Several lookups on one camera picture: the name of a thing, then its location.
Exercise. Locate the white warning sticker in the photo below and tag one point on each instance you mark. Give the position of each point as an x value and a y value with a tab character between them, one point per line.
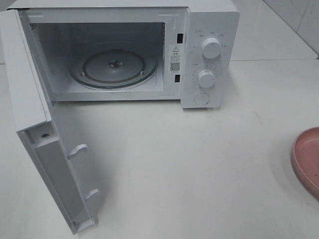
175	58

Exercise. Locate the glass microwave turntable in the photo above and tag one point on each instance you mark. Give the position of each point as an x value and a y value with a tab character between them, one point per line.
114	65

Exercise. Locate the white timer knob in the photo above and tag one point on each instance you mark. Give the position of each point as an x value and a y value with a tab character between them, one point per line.
206	79

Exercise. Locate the white microwave door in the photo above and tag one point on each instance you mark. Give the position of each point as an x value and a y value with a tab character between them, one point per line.
36	122

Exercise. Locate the white microwave oven body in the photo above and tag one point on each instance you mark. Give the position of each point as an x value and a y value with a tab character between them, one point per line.
66	26

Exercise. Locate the upper white power knob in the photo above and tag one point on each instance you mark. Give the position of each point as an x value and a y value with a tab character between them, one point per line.
211	47

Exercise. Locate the round white door button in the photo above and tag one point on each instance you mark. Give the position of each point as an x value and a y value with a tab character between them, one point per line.
202	98

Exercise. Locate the pink round plate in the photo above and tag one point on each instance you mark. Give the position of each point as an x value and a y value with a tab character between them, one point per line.
305	159

